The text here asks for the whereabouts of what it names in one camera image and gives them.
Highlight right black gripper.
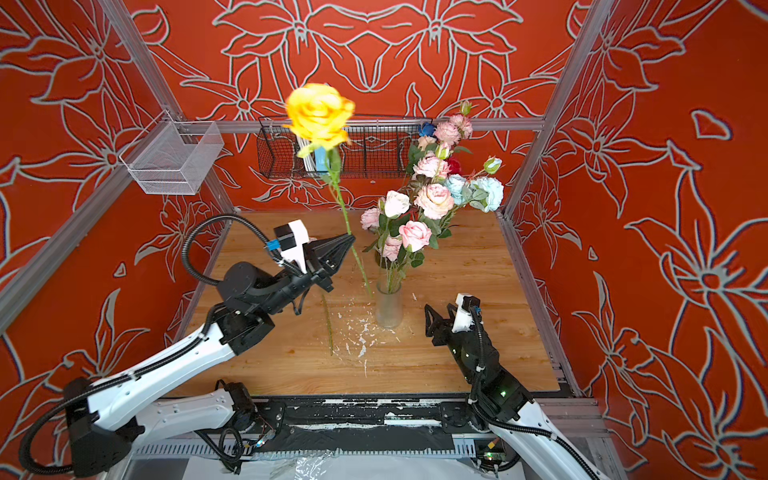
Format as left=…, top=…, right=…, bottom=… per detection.
left=426, top=303, right=484, bottom=390

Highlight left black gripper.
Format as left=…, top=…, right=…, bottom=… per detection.
left=262, top=232, right=351, bottom=317

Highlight single white rose stem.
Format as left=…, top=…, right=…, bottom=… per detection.
left=377, top=190, right=412, bottom=295

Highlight two pink peony stem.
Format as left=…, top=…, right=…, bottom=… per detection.
left=321, top=293, right=334, bottom=356

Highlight single pink rose stem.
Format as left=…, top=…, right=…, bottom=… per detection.
left=390, top=220, right=433, bottom=292

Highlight pink peach rose stem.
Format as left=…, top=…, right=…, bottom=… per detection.
left=406, top=148, right=457, bottom=240

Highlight yellow rose stem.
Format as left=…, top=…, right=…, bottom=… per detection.
left=284, top=82, right=374, bottom=298

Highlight cream peach rose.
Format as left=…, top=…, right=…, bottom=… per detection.
left=418, top=136, right=437, bottom=151

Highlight blue rose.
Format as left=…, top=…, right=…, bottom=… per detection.
left=418, top=122, right=436, bottom=139

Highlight pink carnation spray stem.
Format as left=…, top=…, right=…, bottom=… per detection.
left=430, top=100, right=474, bottom=149

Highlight brown ribbed glass vase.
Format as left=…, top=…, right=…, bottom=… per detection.
left=374, top=251, right=389, bottom=269

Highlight red pink mixed stem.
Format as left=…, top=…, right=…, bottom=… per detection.
left=360, top=198, right=400, bottom=284

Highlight pale blue white flower stem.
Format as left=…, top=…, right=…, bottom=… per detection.
left=444, top=156, right=504, bottom=213

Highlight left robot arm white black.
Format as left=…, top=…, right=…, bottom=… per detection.
left=18, top=214, right=355, bottom=478

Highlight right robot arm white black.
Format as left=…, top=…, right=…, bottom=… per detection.
left=424, top=294, right=607, bottom=479

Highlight clear frosted glass vase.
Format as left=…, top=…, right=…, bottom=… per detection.
left=375, top=278, right=403, bottom=330

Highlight light blue box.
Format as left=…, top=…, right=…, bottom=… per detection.
left=313, top=147, right=329, bottom=175

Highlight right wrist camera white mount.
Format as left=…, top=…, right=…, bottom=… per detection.
left=452, top=293, right=481, bottom=333

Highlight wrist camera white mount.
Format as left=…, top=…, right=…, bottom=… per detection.
left=452, top=293, right=481, bottom=333
left=267, top=220, right=310, bottom=275

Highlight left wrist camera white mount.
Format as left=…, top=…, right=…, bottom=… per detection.
left=267, top=220, right=310, bottom=275

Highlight black wire wall basket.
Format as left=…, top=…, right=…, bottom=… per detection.
left=256, top=115, right=434, bottom=179

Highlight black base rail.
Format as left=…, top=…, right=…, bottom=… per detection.
left=239, top=393, right=496, bottom=457

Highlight white mesh wall basket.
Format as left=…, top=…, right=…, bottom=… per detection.
left=120, top=120, right=224, bottom=195

